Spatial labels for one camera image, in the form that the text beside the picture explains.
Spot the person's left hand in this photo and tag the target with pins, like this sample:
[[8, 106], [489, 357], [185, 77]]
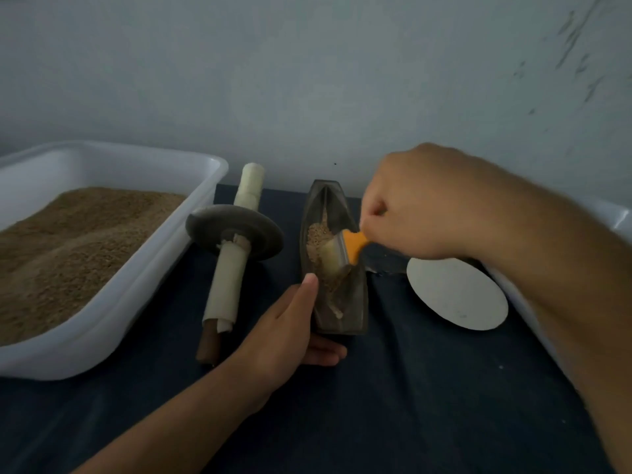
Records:
[[281, 345]]

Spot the person's right hand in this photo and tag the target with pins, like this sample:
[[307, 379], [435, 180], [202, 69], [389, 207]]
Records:
[[425, 202]]

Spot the boat-shaped metal grinding trough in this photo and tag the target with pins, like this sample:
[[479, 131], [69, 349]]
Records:
[[353, 301]]

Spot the large brown grain heap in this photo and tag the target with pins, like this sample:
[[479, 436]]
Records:
[[74, 251]]

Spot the person's right forearm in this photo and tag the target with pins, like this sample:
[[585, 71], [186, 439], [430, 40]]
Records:
[[563, 271]]

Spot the person's left forearm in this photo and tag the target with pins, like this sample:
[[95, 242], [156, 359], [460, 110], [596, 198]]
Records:
[[173, 429]]

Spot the white round plate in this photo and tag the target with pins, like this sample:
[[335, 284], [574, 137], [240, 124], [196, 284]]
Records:
[[459, 296]]

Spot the white plastic tub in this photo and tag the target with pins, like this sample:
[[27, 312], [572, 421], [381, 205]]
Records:
[[173, 261], [513, 306]]

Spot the dark blue table cloth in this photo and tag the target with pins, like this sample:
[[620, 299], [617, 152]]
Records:
[[415, 409]]

